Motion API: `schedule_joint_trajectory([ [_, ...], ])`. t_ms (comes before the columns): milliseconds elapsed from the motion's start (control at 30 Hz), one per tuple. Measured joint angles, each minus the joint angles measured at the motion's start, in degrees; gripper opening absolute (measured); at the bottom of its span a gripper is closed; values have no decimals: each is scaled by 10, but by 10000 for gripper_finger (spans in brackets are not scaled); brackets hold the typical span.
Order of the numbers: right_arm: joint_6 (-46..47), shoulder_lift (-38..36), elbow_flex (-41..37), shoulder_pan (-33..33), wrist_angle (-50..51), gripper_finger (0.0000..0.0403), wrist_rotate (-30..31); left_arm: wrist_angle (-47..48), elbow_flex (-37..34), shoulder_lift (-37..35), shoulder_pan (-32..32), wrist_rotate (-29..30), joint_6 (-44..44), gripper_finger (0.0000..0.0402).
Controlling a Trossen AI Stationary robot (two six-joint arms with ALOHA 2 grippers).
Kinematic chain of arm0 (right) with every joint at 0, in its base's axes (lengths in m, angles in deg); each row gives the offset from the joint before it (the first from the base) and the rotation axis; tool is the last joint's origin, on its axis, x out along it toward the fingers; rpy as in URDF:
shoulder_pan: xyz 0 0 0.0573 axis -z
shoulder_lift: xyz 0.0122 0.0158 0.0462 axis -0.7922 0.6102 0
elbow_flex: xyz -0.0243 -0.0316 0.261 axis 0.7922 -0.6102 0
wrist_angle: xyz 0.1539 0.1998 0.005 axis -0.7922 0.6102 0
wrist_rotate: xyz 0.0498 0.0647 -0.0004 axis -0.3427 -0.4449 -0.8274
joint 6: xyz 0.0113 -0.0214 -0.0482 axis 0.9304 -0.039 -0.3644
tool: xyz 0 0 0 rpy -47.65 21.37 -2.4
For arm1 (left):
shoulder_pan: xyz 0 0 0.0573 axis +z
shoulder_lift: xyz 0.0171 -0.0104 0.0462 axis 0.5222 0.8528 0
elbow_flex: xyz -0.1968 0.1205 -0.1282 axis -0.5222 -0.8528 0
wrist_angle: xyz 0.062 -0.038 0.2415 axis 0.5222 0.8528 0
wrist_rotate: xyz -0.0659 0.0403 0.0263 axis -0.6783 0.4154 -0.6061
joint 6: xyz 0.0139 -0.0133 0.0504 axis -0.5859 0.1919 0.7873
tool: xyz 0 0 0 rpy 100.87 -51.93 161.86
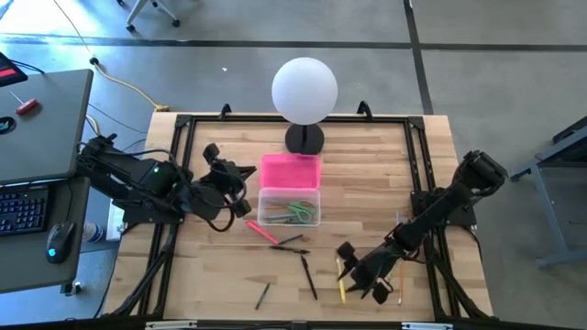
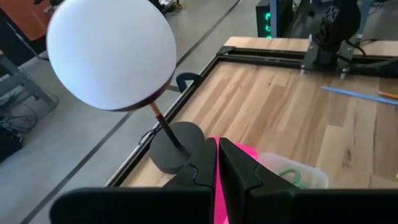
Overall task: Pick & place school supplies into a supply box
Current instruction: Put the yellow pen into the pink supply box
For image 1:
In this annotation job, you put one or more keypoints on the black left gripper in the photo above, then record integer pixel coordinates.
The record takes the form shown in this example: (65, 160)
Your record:
(243, 208)

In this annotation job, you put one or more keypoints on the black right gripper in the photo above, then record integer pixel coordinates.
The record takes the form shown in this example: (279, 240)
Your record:
(383, 263)

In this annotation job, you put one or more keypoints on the yellow highlighter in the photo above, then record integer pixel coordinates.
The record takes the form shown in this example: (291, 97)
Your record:
(342, 291)

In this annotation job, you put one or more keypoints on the clear plastic supply box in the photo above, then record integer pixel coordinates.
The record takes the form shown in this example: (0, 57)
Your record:
(266, 197)

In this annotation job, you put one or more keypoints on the thick black pen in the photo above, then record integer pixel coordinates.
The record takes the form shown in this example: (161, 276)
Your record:
(308, 277)

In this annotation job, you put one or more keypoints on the dark teal pen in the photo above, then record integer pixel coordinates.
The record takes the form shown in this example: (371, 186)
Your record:
(277, 218)

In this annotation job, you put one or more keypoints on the pink marker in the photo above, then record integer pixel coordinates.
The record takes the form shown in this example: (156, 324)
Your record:
(261, 232)

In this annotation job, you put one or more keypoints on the dark green crayon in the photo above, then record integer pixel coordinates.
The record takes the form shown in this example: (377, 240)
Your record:
(290, 239)

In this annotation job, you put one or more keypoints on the short dark marker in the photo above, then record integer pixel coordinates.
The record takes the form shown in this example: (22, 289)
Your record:
(262, 296)

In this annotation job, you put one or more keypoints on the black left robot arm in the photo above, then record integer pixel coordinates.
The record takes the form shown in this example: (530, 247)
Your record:
(133, 174)

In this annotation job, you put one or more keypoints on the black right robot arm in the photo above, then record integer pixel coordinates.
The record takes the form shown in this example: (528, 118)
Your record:
(440, 206)

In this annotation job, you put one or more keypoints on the pink plastic box lid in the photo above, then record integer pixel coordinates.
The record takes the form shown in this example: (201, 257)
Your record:
(290, 171)

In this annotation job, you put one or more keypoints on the white box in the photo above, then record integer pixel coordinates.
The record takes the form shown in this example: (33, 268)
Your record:
(114, 224)

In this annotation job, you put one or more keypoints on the white globe lamp black stand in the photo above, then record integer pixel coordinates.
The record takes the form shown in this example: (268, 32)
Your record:
(305, 89)

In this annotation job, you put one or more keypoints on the clear water bottle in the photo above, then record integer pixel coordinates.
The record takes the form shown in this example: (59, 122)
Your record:
(94, 233)

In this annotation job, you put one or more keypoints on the grey office chair base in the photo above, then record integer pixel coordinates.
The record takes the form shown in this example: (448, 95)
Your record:
(175, 23)

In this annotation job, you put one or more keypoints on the black computer mouse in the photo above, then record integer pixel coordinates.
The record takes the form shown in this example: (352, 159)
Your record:
(59, 243)

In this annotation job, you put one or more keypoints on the grey metal cart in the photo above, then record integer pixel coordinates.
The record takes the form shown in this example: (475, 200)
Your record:
(541, 162)

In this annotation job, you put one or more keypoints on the black keyboard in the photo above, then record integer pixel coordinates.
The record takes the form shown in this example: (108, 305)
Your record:
(23, 211)

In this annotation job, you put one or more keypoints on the dark grey desk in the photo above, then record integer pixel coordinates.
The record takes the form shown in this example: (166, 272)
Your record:
(27, 270)

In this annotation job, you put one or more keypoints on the black device red stripe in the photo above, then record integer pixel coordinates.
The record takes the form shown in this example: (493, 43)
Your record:
(9, 73)

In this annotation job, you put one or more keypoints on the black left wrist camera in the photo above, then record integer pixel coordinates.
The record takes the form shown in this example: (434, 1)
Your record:
(225, 170)

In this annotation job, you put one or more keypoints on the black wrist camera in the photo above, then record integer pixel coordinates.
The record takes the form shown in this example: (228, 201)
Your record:
(225, 170)
(372, 266)

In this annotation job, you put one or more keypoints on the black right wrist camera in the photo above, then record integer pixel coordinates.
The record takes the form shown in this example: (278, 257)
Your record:
(372, 266)

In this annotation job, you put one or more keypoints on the black frame clamp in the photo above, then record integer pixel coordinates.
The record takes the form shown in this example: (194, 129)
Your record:
(364, 109)
(225, 110)

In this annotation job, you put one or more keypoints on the white bracket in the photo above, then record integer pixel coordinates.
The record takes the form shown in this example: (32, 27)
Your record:
(169, 325)
(426, 326)

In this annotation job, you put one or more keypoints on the black aluminium table frame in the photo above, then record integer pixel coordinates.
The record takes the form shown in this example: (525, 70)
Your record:
(390, 120)

